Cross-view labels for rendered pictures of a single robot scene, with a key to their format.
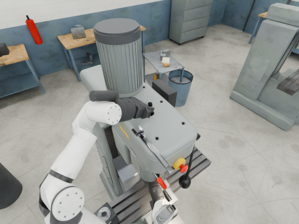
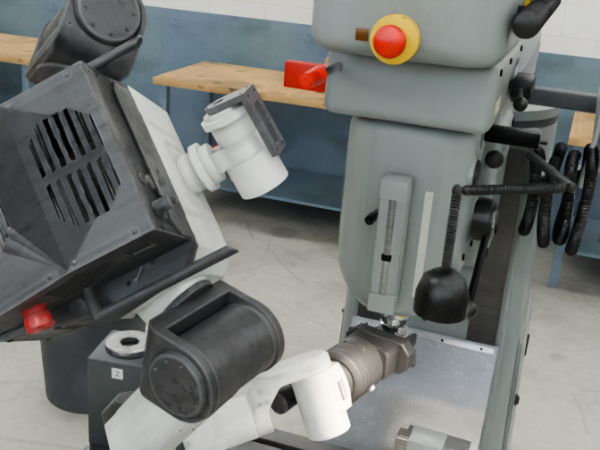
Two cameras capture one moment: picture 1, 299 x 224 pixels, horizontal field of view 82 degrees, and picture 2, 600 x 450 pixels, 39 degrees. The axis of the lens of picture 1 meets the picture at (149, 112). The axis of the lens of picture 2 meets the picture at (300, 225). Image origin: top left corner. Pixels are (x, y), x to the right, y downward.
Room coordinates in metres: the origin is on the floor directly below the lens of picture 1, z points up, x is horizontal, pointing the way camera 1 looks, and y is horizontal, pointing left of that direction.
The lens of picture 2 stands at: (-0.35, -0.91, 1.90)
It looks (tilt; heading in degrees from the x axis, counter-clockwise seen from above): 20 degrees down; 52
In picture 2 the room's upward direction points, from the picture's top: 4 degrees clockwise
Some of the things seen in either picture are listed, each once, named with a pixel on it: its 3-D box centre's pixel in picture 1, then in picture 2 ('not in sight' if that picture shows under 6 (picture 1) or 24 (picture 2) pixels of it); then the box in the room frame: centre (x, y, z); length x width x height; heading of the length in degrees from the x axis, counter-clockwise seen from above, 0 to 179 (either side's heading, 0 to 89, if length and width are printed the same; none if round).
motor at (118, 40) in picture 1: (121, 60); not in sight; (0.77, 0.14, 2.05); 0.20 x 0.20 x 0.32
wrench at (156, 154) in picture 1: (151, 147); not in sight; (0.37, -0.01, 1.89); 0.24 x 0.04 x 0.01; 35
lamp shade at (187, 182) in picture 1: (185, 180); (442, 290); (0.44, -0.21, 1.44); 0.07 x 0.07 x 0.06
